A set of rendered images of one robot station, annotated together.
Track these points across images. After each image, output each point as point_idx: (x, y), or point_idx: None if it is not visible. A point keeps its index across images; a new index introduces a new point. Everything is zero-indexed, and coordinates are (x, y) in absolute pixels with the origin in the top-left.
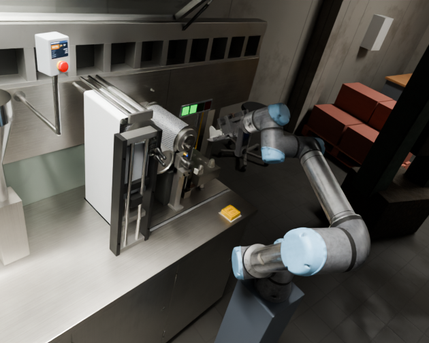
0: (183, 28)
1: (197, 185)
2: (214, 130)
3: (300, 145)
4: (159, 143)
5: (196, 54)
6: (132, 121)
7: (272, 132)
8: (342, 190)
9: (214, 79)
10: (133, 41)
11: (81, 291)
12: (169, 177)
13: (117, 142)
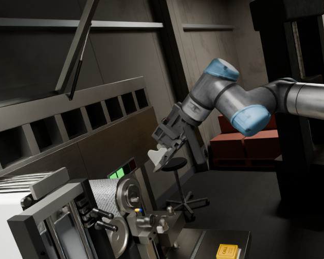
0: (70, 98)
1: (171, 245)
2: (155, 152)
3: (273, 90)
4: (92, 201)
5: (96, 123)
6: (39, 193)
7: (231, 91)
8: None
9: (125, 137)
10: (17, 125)
11: None
12: (135, 254)
13: (17, 230)
